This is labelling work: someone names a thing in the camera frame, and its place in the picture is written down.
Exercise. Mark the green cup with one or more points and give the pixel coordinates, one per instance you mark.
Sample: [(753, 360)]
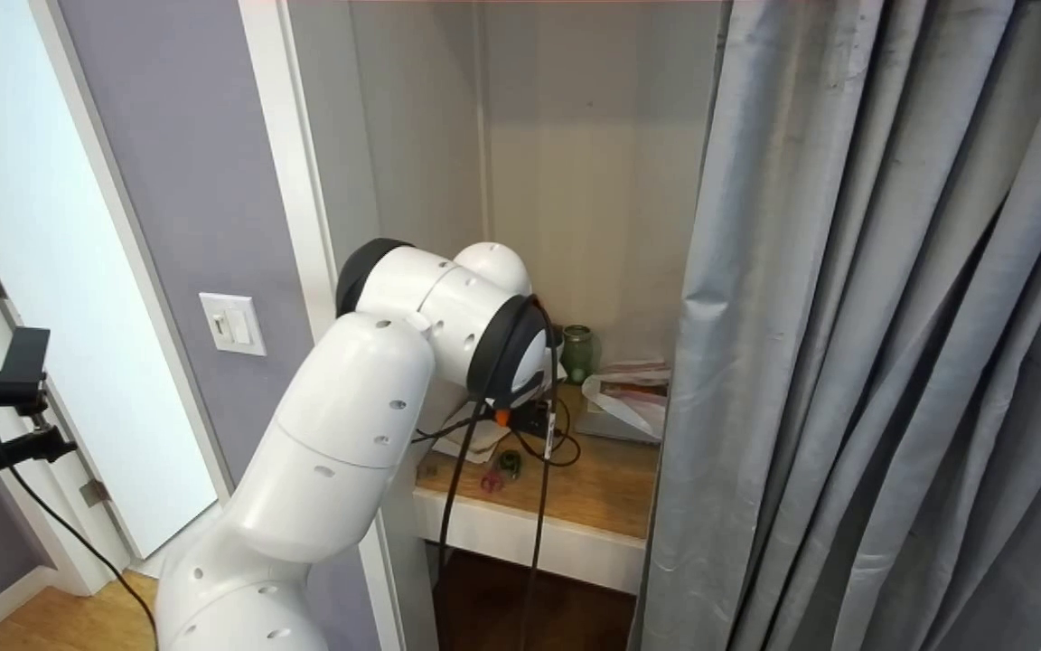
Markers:
[(581, 351)]

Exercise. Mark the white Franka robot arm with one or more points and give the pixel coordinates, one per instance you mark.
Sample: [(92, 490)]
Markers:
[(326, 445)]

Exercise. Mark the wooden shelf with white edge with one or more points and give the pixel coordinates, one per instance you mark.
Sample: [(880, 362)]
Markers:
[(593, 490)]

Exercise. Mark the grey curtain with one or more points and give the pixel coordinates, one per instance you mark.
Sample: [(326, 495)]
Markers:
[(882, 362)]

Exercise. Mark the white door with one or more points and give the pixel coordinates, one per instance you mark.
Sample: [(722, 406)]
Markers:
[(63, 241)]

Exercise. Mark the white light switch plate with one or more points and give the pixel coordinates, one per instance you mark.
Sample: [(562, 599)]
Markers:
[(234, 325)]

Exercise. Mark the black camera on stand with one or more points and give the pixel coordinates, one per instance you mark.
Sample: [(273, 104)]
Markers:
[(22, 362)]

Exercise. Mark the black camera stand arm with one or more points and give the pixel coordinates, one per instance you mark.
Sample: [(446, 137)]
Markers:
[(3, 459)]

